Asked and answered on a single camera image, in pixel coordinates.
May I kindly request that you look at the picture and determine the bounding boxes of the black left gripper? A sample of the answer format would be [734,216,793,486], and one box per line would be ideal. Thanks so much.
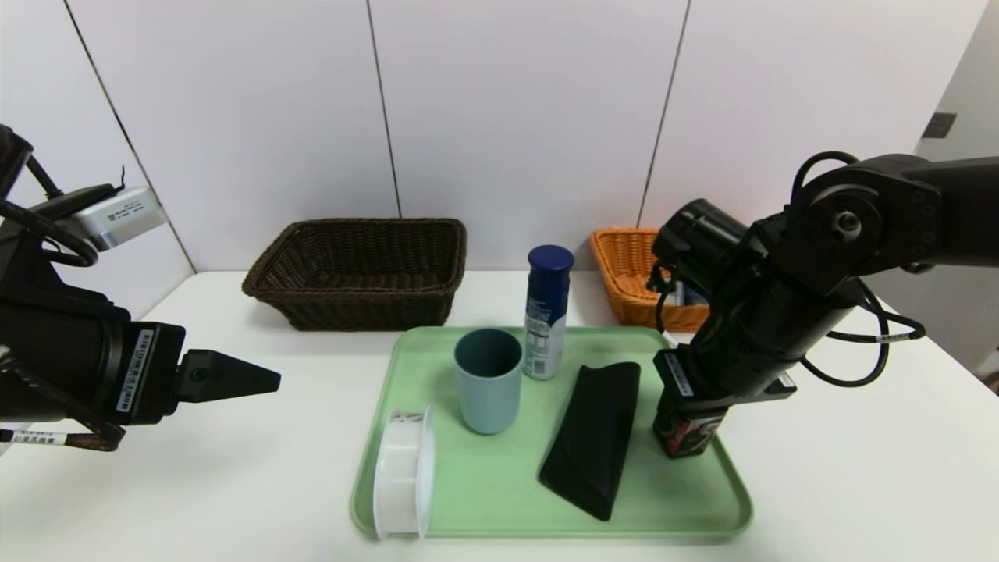
[0,301,282,426]

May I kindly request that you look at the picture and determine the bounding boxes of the white plastic round container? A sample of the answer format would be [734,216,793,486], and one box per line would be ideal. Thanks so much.
[373,405,436,539]

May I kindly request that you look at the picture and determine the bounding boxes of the blue-grey plastic cup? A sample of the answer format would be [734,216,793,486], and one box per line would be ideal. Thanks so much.
[453,328,523,436]

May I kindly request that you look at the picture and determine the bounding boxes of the black glasses case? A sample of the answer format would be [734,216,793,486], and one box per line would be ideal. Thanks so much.
[537,361,641,521]

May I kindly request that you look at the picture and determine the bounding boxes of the small black red tin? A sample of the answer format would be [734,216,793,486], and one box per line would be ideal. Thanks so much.
[656,406,731,459]

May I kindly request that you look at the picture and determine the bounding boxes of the dark brown wicker basket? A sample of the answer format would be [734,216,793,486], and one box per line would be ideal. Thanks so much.
[242,218,468,332]

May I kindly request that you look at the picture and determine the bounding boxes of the orange wicker basket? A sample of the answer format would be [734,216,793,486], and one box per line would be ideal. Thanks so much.
[589,227,711,334]

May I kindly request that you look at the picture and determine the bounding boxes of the light green plastic tray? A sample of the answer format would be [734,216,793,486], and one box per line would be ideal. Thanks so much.
[350,325,754,539]

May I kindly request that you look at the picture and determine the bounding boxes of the blue capped spray can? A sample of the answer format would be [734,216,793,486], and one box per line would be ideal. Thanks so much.
[522,245,574,381]

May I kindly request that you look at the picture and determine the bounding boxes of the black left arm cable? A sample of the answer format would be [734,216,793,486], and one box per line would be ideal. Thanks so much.
[0,367,126,454]

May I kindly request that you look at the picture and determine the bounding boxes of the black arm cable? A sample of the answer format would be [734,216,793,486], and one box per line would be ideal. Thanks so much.
[792,151,927,388]
[0,367,126,454]

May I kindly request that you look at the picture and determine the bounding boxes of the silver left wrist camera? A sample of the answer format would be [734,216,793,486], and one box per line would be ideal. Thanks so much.
[53,186,169,252]

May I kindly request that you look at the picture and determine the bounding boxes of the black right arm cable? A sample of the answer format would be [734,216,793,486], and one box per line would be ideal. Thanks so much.
[792,151,927,388]

